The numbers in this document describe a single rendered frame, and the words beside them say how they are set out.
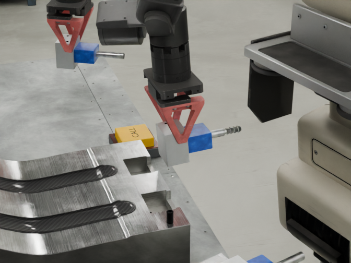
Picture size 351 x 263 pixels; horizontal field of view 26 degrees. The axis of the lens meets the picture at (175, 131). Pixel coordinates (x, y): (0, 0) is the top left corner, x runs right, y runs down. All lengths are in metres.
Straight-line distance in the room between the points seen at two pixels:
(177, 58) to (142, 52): 2.94
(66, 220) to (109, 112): 0.52
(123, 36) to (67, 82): 0.64
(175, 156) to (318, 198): 0.29
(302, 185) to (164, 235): 0.37
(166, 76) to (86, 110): 0.50
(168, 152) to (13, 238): 0.27
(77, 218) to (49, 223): 0.04
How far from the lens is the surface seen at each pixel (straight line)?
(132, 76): 3.74
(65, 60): 1.51
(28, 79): 1.75
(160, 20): 1.01
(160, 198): 1.14
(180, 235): 1.07
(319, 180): 1.35
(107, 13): 1.09
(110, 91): 1.67
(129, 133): 1.41
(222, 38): 4.23
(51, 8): 1.45
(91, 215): 1.10
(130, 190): 1.14
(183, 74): 1.11
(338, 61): 1.21
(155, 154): 1.40
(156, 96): 1.11
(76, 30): 1.46
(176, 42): 1.09
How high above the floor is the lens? 1.49
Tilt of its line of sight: 28 degrees down
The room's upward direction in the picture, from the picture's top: straight up
